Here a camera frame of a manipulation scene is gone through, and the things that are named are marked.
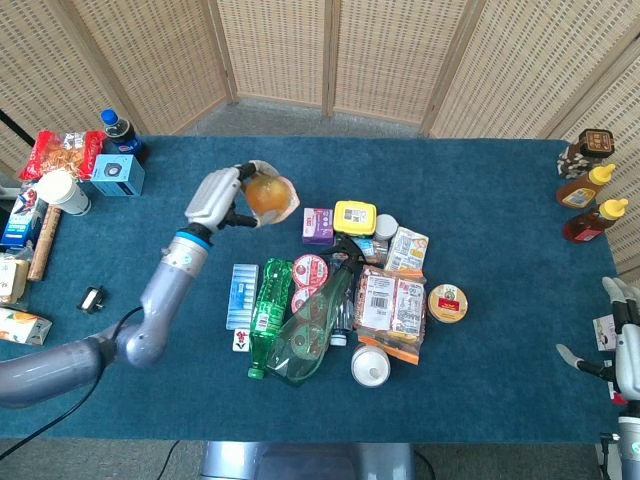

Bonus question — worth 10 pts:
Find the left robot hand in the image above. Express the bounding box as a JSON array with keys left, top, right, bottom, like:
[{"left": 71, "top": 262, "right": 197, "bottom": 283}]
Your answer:
[{"left": 184, "top": 161, "right": 262, "bottom": 235}]

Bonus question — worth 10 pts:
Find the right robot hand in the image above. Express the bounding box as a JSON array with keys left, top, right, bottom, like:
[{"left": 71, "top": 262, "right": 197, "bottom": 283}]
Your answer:
[{"left": 556, "top": 275, "right": 640, "bottom": 397}]

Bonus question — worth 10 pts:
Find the orange bread bag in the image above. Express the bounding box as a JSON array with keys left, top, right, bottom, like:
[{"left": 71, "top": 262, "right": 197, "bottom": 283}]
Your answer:
[{"left": 242, "top": 159, "right": 302, "bottom": 227}]

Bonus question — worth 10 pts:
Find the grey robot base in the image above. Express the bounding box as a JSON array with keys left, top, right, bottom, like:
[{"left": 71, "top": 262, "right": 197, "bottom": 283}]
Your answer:
[{"left": 199, "top": 440, "right": 417, "bottom": 480}]

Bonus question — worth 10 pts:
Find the white printed card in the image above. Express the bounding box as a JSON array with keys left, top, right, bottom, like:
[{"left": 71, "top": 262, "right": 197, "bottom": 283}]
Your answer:
[{"left": 591, "top": 314, "right": 619, "bottom": 352}]

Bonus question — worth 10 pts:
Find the light blue cardboard box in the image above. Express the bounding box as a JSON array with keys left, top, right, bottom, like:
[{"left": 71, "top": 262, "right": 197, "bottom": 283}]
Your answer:
[{"left": 90, "top": 153, "right": 147, "bottom": 198}]

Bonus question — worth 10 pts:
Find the blue white tube pack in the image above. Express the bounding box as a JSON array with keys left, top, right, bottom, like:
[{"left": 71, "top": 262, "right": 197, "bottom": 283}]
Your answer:
[{"left": 225, "top": 262, "right": 261, "bottom": 332}]

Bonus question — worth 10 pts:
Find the cola bottle with blue cap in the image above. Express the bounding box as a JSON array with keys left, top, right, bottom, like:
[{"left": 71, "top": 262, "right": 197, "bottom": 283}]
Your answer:
[{"left": 99, "top": 108, "right": 147, "bottom": 162}]

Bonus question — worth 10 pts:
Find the purple box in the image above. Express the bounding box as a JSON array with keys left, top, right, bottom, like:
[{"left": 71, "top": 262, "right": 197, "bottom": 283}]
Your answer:
[{"left": 301, "top": 206, "right": 336, "bottom": 247}]

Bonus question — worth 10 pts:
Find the red lidded cup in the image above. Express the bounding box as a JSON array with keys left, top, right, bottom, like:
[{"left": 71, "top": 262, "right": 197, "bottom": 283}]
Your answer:
[
  {"left": 293, "top": 319, "right": 327, "bottom": 357},
  {"left": 290, "top": 286, "right": 317, "bottom": 315},
  {"left": 291, "top": 253, "right": 331, "bottom": 289}
]

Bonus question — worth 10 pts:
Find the green soda bottle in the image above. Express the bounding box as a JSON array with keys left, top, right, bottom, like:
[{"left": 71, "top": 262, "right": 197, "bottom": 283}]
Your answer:
[{"left": 246, "top": 257, "right": 294, "bottom": 380}]

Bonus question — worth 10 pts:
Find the honey bottle yellow cap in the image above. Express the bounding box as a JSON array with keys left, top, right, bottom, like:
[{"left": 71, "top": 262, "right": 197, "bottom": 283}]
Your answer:
[
  {"left": 564, "top": 197, "right": 630, "bottom": 245},
  {"left": 555, "top": 163, "right": 618, "bottom": 209}
]

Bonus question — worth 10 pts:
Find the yellow plastic box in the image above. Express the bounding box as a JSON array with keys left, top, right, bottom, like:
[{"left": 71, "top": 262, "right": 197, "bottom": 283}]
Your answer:
[{"left": 332, "top": 199, "right": 379, "bottom": 238}]

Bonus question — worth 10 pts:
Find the white paper cup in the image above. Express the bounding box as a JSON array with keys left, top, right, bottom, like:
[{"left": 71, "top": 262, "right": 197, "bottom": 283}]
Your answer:
[{"left": 36, "top": 170, "right": 93, "bottom": 218}]

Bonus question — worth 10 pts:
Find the black binder clip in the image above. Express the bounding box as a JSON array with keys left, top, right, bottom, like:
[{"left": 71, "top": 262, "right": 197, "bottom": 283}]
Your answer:
[{"left": 76, "top": 285, "right": 106, "bottom": 316}]

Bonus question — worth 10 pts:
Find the red snack bag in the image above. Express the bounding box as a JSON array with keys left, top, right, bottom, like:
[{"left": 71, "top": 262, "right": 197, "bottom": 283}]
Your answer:
[{"left": 19, "top": 129, "right": 108, "bottom": 183}]

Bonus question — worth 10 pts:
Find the clear green spray bottle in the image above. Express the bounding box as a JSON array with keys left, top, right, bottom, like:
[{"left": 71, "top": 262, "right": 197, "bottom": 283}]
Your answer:
[{"left": 264, "top": 236, "right": 370, "bottom": 388}]

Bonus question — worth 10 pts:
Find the brown wooden stick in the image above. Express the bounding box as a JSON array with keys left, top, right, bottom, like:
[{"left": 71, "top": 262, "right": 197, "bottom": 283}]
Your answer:
[{"left": 26, "top": 205, "right": 63, "bottom": 283}]

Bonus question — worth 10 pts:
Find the small jar with grey lid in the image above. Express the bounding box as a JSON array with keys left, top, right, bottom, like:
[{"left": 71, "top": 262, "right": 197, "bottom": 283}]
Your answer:
[{"left": 374, "top": 213, "right": 400, "bottom": 247}]

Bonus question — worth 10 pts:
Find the round yellow red tin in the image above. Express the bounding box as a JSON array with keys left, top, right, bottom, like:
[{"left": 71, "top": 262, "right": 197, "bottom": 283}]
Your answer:
[{"left": 426, "top": 282, "right": 470, "bottom": 326}]

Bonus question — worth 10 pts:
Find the clear water bottle white cap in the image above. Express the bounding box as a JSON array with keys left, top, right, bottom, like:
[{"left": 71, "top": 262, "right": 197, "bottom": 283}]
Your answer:
[{"left": 328, "top": 294, "right": 355, "bottom": 348}]

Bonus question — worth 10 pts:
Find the blue milk carton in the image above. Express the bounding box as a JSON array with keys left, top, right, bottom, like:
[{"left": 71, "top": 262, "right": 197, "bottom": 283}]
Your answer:
[{"left": 0, "top": 181, "right": 51, "bottom": 252}]

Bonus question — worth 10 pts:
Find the orange snack packet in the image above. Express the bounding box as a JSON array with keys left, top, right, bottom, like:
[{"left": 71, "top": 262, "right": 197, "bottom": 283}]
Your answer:
[{"left": 353, "top": 264, "right": 397, "bottom": 332}]

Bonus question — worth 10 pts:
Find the beige snack packet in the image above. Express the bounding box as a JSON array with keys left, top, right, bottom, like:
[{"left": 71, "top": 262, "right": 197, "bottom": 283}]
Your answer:
[{"left": 384, "top": 225, "right": 431, "bottom": 274}]

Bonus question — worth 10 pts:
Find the dark brown bottle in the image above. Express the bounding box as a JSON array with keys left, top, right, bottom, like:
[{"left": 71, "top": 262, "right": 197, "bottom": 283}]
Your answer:
[{"left": 556, "top": 127, "right": 616, "bottom": 179}]

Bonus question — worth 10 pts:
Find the pale yellow package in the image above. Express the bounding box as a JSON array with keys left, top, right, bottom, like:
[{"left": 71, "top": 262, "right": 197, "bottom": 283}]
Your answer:
[{"left": 0, "top": 254, "right": 32, "bottom": 306}]

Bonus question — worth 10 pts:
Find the wicker folding screen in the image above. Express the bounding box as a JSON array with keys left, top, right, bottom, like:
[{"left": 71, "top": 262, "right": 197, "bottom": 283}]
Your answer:
[{"left": 0, "top": 0, "right": 640, "bottom": 274}]

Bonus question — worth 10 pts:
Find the snack pack with red label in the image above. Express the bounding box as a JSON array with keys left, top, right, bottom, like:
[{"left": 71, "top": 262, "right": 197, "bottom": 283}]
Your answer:
[{"left": 391, "top": 276, "right": 429, "bottom": 342}]

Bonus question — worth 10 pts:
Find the orange juice carton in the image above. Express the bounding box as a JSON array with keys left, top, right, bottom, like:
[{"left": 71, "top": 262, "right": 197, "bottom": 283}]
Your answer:
[{"left": 0, "top": 306, "right": 53, "bottom": 348}]

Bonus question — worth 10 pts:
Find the orange zip plastic bag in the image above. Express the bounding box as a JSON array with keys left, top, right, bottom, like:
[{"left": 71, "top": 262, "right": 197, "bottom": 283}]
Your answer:
[{"left": 355, "top": 327, "right": 427, "bottom": 367}]

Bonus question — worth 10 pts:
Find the black cable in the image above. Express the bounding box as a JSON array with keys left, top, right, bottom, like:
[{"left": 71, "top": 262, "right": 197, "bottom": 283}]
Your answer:
[{"left": 0, "top": 305, "right": 147, "bottom": 460}]

